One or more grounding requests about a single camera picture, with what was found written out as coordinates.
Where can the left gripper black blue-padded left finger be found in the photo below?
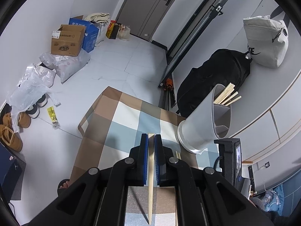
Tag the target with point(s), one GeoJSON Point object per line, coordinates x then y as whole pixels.
{"type": "Point", "coordinates": [98, 197]}

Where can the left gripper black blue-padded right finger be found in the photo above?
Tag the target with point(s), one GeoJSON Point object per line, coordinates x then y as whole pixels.
{"type": "Point", "coordinates": [203, 197]}

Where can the white utensil holder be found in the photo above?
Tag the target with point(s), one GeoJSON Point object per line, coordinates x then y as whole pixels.
{"type": "Point", "coordinates": [208, 122]}

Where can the checkered brown blue mat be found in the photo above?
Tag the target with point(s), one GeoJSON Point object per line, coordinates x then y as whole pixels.
{"type": "Point", "coordinates": [111, 127]}

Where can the yellow wrapper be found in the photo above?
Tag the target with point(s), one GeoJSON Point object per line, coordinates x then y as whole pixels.
{"type": "Point", "coordinates": [53, 117]}

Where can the black backpack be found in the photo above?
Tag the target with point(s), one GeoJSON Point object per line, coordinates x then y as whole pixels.
{"type": "Point", "coordinates": [223, 67]}

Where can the navy Jordan shoe box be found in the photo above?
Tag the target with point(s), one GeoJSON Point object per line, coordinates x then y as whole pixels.
{"type": "Point", "coordinates": [10, 172]}

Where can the orange object by doorframe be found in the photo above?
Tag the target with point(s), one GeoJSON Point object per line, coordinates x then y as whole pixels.
{"type": "Point", "coordinates": [168, 85]}

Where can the tan boot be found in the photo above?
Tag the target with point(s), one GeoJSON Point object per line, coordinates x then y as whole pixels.
{"type": "Point", "coordinates": [10, 139]}
{"type": "Point", "coordinates": [24, 120]}

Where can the black white sneaker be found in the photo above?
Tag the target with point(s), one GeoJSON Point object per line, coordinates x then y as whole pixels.
{"type": "Point", "coordinates": [42, 101]}
{"type": "Point", "coordinates": [33, 111]}

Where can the white canvas bag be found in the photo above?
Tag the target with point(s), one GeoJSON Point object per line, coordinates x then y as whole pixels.
{"type": "Point", "coordinates": [267, 40]}

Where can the clear plastic bag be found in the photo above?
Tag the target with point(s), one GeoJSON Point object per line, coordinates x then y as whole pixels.
{"type": "Point", "coordinates": [35, 83]}

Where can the grey plastic mail bag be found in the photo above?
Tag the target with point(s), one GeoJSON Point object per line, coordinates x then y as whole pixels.
{"type": "Point", "coordinates": [65, 66]}

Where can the brown cardboard box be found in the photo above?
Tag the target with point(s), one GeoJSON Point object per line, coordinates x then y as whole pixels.
{"type": "Point", "coordinates": [67, 40]}

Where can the beige shopping bag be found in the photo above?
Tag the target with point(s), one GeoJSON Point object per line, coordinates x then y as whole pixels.
{"type": "Point", "coordinates": [123, 32]}

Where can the yellow black paper bag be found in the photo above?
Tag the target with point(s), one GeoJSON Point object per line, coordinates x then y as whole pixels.
{"type": "Point", "coordinates": [112, 30]}

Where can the blue cardboard box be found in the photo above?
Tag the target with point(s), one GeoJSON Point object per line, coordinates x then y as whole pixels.
{"type": "Point", "coordinates": [91, 33]}

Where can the grey door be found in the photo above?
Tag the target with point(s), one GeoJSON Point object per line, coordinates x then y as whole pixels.
{"type": "Point", "coordinates": [143, 16]}

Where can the cream tote bag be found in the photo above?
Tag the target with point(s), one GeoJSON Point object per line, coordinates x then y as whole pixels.
{"type": "Point", "coordinates": [98, 18]}

